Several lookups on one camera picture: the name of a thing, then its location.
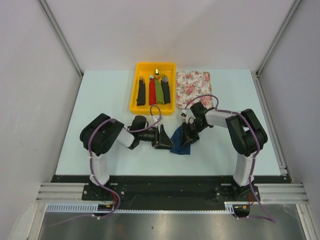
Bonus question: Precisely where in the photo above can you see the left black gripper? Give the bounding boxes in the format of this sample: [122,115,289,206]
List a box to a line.
[138,124,175,150]

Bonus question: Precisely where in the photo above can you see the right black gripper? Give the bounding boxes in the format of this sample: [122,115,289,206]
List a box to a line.
[180,120,208,149]

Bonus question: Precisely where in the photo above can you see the dark blue paper napkin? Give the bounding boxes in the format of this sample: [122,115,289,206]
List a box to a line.
[170,126,191,155]

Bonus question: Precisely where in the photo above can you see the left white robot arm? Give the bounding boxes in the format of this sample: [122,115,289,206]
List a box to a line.
[79,113,175,200]

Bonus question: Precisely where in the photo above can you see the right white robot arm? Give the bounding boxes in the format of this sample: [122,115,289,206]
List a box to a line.
[179,102,268,201]

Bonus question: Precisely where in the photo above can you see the red napkin roll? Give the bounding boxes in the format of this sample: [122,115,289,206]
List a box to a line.
[149,75,157,106]

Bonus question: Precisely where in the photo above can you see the green napkin roll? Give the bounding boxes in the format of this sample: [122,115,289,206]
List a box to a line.
[154,79,165,104]

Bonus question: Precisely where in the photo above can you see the black napkin roll left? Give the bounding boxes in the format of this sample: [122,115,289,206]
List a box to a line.
[136,76,146,106]

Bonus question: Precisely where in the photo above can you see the black napkin roll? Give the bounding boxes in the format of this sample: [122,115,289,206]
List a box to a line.
[136,76,146,106]
[161,75,171,104]

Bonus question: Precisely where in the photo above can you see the black napkin roll right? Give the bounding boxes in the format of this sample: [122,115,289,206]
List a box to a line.
[161,75,171,104]

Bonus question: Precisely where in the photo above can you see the floral rectangular tray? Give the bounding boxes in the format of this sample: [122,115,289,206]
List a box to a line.
[175,70,214,109]

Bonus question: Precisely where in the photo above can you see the gold spoon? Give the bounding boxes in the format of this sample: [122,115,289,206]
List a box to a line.
[154,68,161,79]

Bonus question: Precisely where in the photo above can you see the yellow plastic bin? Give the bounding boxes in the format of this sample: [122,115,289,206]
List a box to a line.
[129,62,176,116]

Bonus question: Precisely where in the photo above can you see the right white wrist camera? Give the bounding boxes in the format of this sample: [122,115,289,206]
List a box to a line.
[180,109,189,123]

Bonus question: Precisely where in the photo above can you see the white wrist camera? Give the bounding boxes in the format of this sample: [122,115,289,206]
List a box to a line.
[152,115,162,127]
[180,109,189,123]

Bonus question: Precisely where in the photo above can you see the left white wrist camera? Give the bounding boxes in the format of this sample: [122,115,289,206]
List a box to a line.
[152,115,162,127]

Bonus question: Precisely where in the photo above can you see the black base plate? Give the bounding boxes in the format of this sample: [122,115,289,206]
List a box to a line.
[51,175,292,211]

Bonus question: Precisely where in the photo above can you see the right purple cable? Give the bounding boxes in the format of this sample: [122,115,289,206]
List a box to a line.
[183,94,276,224]

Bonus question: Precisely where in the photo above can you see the white slotted cable duct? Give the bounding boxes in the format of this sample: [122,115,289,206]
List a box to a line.
[46,203,114,213]

